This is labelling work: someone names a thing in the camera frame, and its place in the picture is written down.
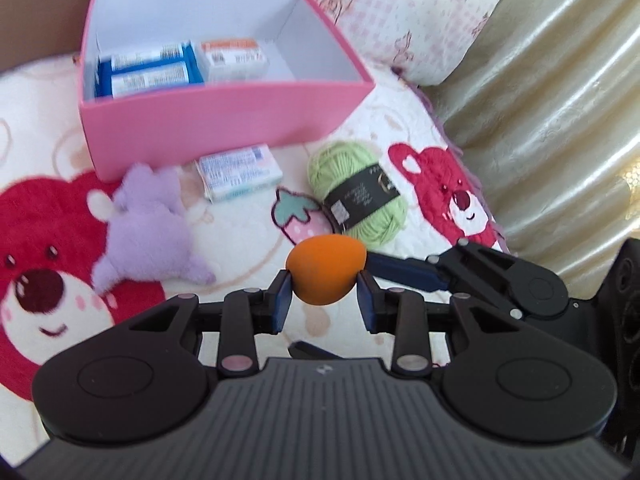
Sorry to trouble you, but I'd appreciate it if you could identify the pink cardboard box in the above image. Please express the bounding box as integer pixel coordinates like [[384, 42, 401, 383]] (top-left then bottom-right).
[[79, 0, 374, 181]]

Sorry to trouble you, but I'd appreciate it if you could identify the pink checked pillow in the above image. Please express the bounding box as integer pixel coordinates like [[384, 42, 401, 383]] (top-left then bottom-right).
[[199, 0, 526, 87]]

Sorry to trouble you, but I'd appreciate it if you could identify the bear print blanket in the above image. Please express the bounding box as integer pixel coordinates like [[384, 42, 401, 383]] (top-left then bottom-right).
[[1, 56, 509, 465]]

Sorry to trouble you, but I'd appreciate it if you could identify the orange makeup sponge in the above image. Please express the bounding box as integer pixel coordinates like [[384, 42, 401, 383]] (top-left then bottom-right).
[[285, 234, 367, 306]]

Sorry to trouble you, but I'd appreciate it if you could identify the small white tissue pack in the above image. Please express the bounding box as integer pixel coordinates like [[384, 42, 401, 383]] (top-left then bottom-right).
[[195, 144, 283, 202]]

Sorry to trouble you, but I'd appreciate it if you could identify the blue wet wipes pack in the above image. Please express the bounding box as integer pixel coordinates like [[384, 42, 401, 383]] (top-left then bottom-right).
[[94, 42, 204, 99]]

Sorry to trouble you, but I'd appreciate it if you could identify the green yarn ball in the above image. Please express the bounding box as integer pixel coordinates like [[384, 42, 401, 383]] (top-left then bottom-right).
[[307, 141, 408, 248]]

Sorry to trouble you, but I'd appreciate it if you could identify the clear dental floss box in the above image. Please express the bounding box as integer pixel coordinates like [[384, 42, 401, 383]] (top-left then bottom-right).
[[193, 38, 269, 82]]

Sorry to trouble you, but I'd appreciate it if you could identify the beige satin curtain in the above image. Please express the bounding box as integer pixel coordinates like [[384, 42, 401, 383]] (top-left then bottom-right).
[[427, 0, 639, 297]]

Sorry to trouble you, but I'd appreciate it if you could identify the purple plush toy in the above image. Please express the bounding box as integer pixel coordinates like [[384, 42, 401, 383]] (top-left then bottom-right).
[[91, 164, 215, 295]]

